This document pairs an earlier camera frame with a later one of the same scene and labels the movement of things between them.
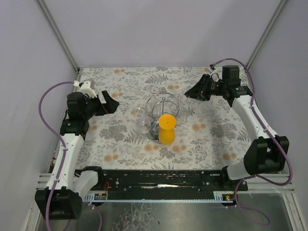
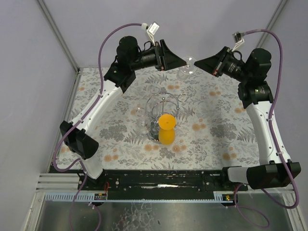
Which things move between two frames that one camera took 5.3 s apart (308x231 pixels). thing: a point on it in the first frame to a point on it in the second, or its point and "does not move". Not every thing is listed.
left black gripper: (101, 107) to (159, 55)
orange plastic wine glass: (167, 123) does not move
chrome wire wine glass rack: (157, 105) does not move
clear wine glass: (143, 122) does not move
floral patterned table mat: (156, 126) does not move
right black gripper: (206, 87) to (220, 64)
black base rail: (165, 184) does not move
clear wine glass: (180, 96) to (189, 69)
